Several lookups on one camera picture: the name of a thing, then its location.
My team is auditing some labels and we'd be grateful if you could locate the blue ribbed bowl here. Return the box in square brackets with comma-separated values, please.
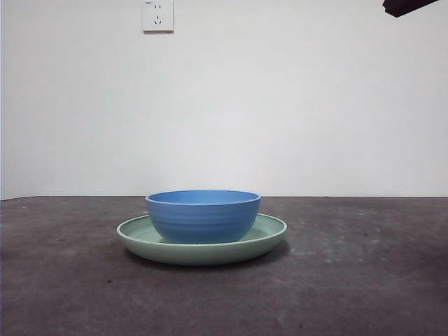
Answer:
[145, 190, 263, 245]

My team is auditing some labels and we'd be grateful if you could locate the green round plate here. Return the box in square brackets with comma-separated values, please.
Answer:
[116, 212, 289, 267]

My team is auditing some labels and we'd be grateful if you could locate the white wall socket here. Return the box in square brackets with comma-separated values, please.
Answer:
[142, 0, 175, 35]

